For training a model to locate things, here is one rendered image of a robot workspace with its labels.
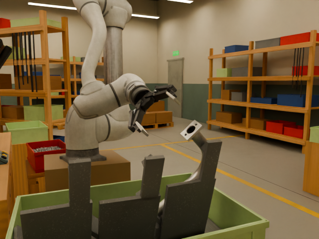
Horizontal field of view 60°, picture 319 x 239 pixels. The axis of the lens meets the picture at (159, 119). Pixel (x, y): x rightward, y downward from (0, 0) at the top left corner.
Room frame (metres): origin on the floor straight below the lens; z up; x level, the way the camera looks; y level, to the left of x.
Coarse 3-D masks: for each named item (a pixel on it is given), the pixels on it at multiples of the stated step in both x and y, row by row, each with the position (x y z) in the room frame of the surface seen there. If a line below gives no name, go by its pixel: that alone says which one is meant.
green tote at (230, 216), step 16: (176, 176) 1.01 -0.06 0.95; (48, 192) 0.85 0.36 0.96; (64, 192) 0.86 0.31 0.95; (96, 192) 0.90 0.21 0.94; (112, 192) 0.92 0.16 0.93; (128, 192) 0.94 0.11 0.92; (160, 192) 0.99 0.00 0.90; (16, 208) 0.73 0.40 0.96; (32, 208) 0.83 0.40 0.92; (96, 208) 0.90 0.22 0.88; (224, 208) 0.82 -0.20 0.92; (240, 208) 0.75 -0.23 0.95; (16, 224) 0.68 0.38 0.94; (224, 224) 0.82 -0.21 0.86; (240, 224) 0.75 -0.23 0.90; (256, 224) 0.65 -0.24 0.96
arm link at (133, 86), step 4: (132, 84) 1.03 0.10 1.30; (136, 84) 1.01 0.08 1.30; (140, 84) 1.01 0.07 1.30; (144, 84) 1.03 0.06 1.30; (128, 88) 1.03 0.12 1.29; (132, 88) 1.01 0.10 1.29; (136, 88) 1.01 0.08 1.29; (148, 88) 1.03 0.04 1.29; (128, 92) 1.01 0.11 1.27; (128, 96) 1.01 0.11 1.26; (128, 100) 1.03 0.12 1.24; (132, 104) 1.02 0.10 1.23
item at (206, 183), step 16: (208, 144) 0.70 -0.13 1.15; (208, 160) 0.71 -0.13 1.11; (208, 176) 0.73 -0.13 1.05; (176, 192) 0.70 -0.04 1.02; (192, 192) 0.72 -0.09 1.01; (208, 192) 0.75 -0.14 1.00; (176, 208) 0.71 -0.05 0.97; (192, 208) 0.74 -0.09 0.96; (208, 208) 0.77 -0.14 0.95; (176, 224) 0.73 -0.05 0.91; (192, 224) 0.76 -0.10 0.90
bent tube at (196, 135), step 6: (192, 126) 0.73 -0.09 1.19; (198, 126) 0.71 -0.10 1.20; (186, 132) 0.72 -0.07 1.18; (192, 132) 0.71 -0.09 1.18; (198, 132) 0.72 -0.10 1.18; (186, 138) 0.70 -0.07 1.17; (192, 138) 0.72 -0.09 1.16; (198, 138) 0.72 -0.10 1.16; (204, 138) 0.73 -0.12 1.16; (198, 144) 0.73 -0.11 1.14; (198, 168) 0.77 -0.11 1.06; (192, 174) 0.78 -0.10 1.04; (198, 174) 0.76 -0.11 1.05; (186, 180) 0.77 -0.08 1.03; (162, 204) 0.74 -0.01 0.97
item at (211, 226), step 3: (207, 219) 0.89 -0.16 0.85; (207, 222) 0.86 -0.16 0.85; (210, 222) 0.86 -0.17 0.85; (213, 222) 0.86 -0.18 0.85; (207, 225) 0.85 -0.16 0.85; (210, 225) 0.85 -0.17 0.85; (213, 225) 0.85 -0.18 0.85; (216, 225) 0.85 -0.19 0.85; (207, 228) 0.83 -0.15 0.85; (210, 228) 0.83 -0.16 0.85; (213, 228) 0.83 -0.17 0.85; (216, 228) 0.83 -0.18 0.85; (219, 228) 0.83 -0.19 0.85; (207, 231) 0.81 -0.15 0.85; (210, 231) 0.81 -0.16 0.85
